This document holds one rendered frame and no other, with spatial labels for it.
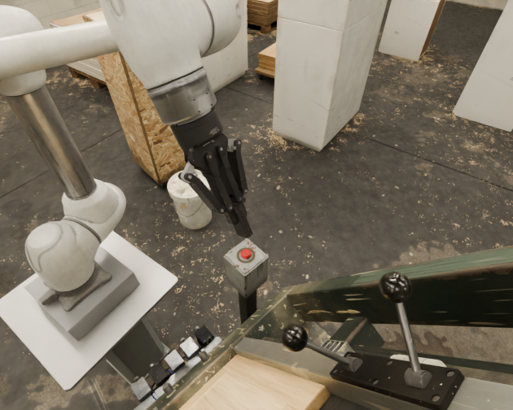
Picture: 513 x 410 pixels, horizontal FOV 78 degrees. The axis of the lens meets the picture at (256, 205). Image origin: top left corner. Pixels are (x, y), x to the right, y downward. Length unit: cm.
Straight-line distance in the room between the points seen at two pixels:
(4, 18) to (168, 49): 58
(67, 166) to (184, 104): 71
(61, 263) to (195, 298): 114
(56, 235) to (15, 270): 161
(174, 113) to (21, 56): 32
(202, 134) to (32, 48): 35
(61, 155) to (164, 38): 72
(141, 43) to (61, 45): 26
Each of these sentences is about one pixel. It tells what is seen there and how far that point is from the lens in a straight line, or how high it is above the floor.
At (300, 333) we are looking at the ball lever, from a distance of 48.
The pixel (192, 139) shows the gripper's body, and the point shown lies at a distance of 49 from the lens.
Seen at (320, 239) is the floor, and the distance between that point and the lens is 242.
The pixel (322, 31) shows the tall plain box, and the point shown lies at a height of 106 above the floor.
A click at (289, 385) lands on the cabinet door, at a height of 122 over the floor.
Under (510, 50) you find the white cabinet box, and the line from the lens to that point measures 398.
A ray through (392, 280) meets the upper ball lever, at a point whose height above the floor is 156.
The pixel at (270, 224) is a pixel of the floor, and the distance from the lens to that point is 246.
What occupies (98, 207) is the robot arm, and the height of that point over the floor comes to 109.
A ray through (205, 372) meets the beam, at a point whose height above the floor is 90.
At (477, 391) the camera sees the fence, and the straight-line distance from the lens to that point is 43.
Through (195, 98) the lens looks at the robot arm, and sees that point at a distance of 48.
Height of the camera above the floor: 190
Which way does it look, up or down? 47 degrees down
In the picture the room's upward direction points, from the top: straight up
